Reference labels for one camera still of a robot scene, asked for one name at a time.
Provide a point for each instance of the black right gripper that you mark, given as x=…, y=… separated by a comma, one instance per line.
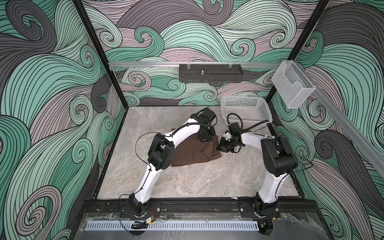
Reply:
x=221, y=146

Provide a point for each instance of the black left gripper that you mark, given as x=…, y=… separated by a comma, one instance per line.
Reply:
x=210, y=139

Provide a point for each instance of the brown corduroy trousers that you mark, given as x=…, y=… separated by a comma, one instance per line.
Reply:
x=193, y=151

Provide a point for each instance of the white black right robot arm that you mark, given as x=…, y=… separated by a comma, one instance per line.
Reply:
x=278, y=160

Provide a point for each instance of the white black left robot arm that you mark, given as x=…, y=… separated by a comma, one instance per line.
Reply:
x=197, y=129

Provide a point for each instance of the white plastic laundry basket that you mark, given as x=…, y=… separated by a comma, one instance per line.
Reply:
x=251, y=110

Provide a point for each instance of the black perforated wall tray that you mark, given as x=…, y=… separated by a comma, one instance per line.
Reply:
x=211, y=74

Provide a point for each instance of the clear plastic wall bin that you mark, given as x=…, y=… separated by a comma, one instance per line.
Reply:
x=293, y=84

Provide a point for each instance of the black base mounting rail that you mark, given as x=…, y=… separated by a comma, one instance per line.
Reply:
x=165, y=208

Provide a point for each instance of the white slotted cable duct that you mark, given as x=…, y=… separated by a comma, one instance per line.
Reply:
x=175, y=226

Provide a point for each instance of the aluminium rail back wall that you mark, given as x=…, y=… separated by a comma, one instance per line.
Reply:
x=166, y=64

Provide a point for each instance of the aluminium rail wall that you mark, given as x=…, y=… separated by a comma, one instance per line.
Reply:
x=166, y=64
x=331, y=96

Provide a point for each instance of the black corner post right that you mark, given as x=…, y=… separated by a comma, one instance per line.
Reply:
x=309, y=27

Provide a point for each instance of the black corner post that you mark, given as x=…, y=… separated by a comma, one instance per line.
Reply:
x=309, y=27
x=100, y=52

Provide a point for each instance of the aluminium rail right wall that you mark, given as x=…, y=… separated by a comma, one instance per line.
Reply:
x=331, y=96

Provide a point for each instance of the black corner post left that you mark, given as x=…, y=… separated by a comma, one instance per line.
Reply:
x=100, y=52

